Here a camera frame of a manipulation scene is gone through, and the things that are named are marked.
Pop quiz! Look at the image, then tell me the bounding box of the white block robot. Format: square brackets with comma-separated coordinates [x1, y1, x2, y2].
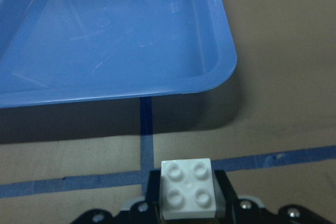
[159, 158, 216, 220]

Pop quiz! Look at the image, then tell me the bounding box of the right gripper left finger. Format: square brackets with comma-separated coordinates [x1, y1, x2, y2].
[145, 170, 161, 208]

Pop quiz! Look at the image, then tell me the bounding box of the blue plastic tray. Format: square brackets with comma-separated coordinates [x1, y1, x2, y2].
[1, 0, 237, 108]

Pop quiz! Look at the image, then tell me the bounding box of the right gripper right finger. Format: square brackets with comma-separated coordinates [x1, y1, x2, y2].
[214, 170, 236, 208]

